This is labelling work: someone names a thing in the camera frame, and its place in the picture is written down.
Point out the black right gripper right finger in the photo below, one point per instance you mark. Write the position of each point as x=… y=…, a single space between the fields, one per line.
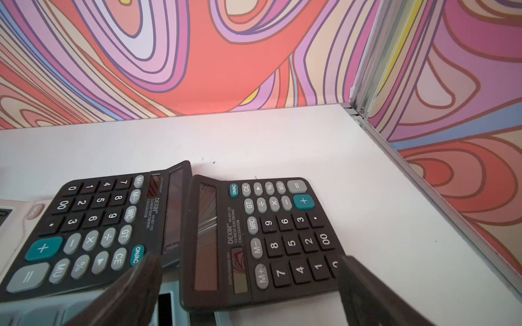
x=368 y=301

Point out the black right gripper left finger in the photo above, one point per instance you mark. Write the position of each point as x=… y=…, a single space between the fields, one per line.
x=130 y=300

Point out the light blue calculator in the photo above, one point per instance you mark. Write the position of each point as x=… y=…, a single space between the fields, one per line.
x=58 y=310

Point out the pink calculator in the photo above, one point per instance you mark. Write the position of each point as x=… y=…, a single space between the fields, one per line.
x=18 y=219

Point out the black calculator left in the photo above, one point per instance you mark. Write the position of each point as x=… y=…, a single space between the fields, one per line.
x=96 y=229

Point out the black calculator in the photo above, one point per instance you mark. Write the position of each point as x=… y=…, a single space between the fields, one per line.
x=255 y=242
x=96 y=229

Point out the black calculator right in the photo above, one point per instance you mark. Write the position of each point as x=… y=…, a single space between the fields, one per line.
x=255 y=242

